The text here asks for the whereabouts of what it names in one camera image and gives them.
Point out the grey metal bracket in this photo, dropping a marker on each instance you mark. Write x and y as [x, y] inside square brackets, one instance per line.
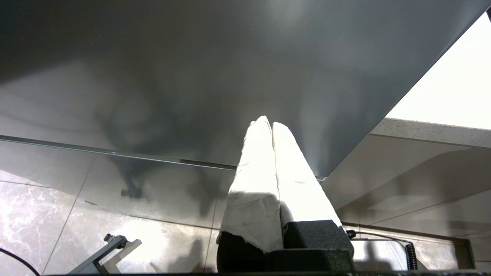
[111, 245]

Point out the counter base cabinet front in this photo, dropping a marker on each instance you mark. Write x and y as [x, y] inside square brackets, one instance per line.
[402, 184]

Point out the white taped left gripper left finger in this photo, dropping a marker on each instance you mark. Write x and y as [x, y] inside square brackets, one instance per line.
[253, 191]

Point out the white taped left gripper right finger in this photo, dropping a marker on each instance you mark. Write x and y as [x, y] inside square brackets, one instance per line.
[299, 184]

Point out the grey tall cabinet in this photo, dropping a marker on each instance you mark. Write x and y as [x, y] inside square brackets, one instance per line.
[191, 57]

